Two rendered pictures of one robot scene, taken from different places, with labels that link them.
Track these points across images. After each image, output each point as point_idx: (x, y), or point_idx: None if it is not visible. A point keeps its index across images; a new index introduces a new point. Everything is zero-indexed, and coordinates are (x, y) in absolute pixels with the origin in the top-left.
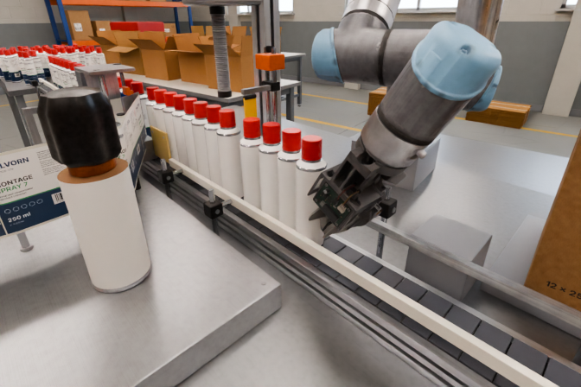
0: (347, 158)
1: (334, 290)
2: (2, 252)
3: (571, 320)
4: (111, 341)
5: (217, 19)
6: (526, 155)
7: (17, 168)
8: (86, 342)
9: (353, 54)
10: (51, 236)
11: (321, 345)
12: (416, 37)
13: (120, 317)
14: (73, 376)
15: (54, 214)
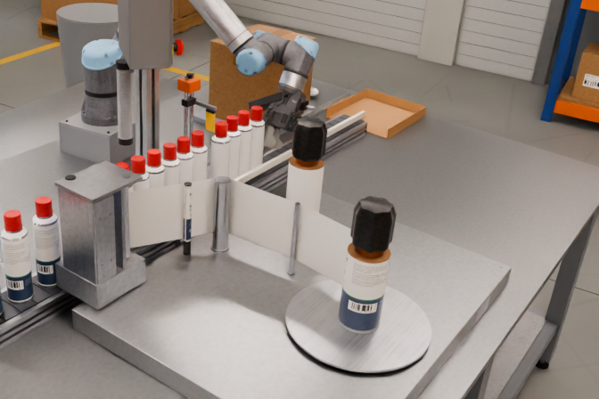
0: (299, 97)
1: (287, 169)
2: (298, 282)
3: (314, 113)
4: (343, 216)
5: (130, 72)
6: (76, 92)
7: (286, 211)
8: (347, 223)
9: (268, 58)
10: (273, 269)
11: None
12: (274, 42)
13: (330, 218)
14: None
15: (274, 246)
